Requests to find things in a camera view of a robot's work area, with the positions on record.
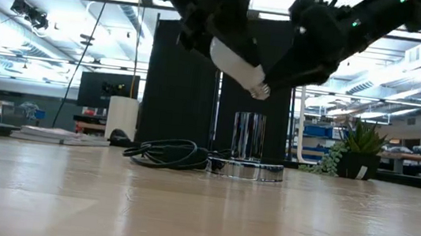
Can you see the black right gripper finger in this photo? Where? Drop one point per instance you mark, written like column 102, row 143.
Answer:
column 283, row 68
column 318, row 76

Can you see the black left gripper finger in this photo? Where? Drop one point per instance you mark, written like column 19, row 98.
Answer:
column 252, row 51

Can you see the white lightbulb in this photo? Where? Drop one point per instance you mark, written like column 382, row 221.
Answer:
column 232, row 65

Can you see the chrome lamp base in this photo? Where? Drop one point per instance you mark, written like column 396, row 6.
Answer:
column 248, row 138

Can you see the white round table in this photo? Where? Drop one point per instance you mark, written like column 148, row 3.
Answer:
column 301, row 124

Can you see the blue storage bin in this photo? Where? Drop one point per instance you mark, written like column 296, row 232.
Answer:
column 320, row 131

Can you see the green trailing plant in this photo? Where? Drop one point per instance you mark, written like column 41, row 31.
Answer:
column 329, row 159

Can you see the succulent in black pot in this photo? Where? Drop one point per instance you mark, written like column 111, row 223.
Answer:
column 360, row 163

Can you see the long wooden bench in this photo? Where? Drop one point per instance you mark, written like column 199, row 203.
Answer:
column 420, row 159

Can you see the black monitor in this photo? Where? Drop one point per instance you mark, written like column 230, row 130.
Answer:
column 94, row 89

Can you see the white cylinder bin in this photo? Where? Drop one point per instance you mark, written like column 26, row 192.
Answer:
column 120, row 119

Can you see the black computer mouse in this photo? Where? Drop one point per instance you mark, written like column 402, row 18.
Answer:
column 118, row 138

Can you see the small blue box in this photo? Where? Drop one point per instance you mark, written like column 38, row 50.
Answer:
column 40, row 114

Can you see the black ceiling-mounted camera rig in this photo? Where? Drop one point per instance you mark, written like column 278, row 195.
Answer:
column 31, row 14

